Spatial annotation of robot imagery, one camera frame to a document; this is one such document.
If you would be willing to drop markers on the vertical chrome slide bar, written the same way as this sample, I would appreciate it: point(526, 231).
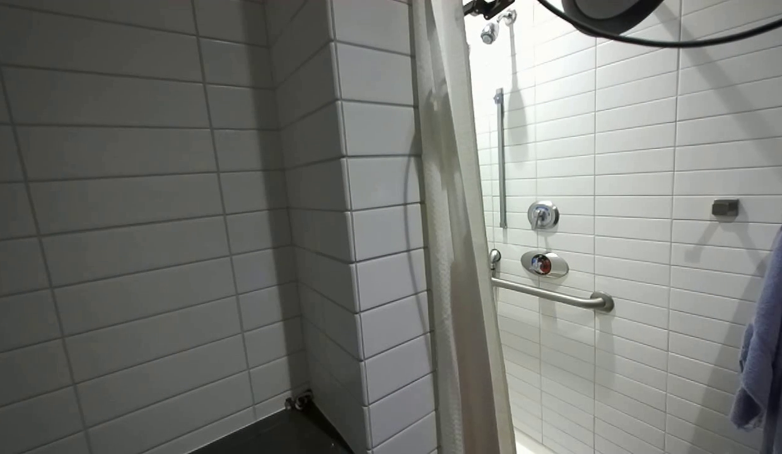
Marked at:
point(499, 156)

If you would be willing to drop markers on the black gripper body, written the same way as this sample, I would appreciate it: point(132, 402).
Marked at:
point(484, 8)

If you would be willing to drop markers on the round chrome shower valve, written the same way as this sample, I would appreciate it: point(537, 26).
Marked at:
point(543, 216)

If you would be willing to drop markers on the chrome temperature control handle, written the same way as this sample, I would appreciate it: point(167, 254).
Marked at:
point(544, 263)

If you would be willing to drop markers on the chrome shower head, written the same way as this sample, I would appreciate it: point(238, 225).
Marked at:
point(493, 30)

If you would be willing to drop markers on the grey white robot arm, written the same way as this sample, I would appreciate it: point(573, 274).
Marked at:
point(587, 17)

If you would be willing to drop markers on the blue hanging towel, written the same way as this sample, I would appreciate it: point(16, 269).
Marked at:
point(756, 402)

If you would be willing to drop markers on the white shower curtain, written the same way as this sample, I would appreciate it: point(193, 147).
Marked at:
point(473, 407)

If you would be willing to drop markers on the horizontal chrome grab bar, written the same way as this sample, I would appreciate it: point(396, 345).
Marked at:
point(594, 302)

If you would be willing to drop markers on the grey wall hook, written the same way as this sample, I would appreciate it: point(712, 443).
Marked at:
point(724, 209)

